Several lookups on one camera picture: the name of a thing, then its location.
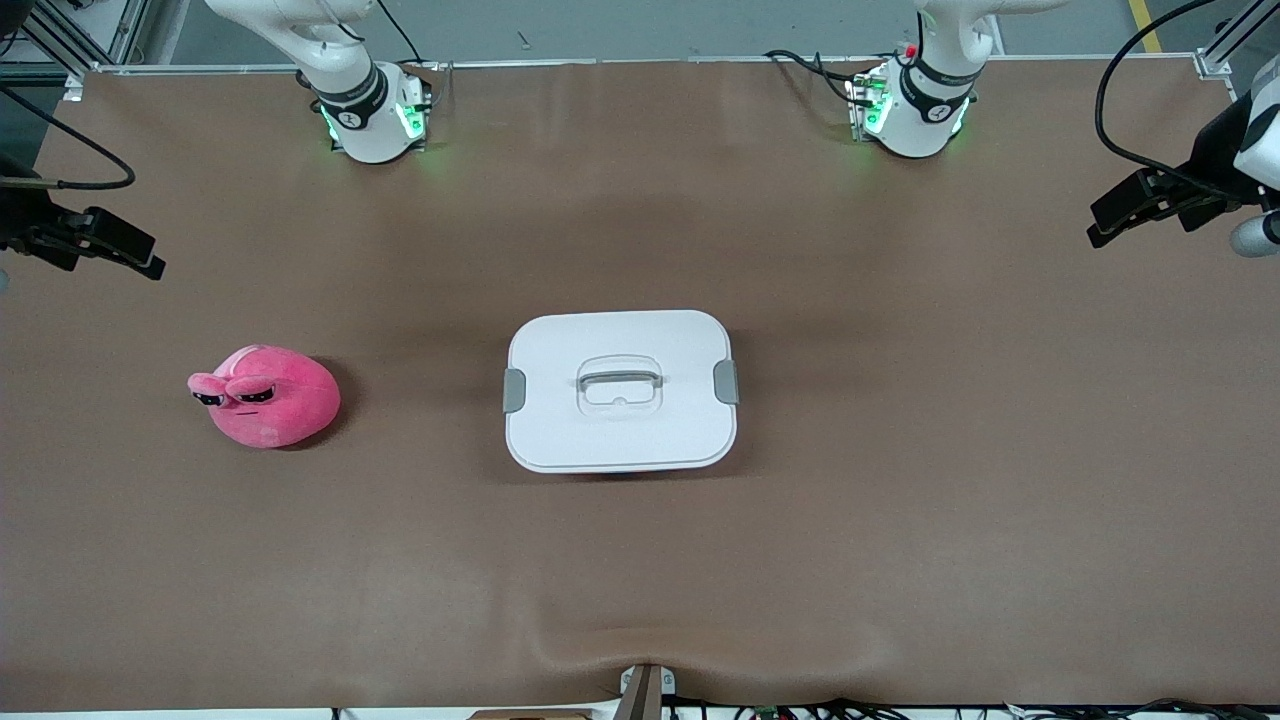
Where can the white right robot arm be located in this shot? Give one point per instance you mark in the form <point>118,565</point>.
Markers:
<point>365,120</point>

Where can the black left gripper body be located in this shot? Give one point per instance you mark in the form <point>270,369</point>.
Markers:
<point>1214,152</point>

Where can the aluminium frame post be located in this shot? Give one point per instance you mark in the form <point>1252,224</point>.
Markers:
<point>60,40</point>
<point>1235,40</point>

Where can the pink plush toy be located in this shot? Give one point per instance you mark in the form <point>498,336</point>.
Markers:
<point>280,400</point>

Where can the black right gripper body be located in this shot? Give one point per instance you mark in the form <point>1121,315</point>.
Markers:
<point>18,217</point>

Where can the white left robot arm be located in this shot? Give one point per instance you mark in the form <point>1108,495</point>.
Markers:
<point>920,115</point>

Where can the white box lid grey clips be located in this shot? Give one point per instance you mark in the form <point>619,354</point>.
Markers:
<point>620,435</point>

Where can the metal mat clamp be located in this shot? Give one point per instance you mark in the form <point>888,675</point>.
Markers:
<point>645,690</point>

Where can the brown table mat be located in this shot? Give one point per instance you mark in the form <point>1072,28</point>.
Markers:
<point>640,580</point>

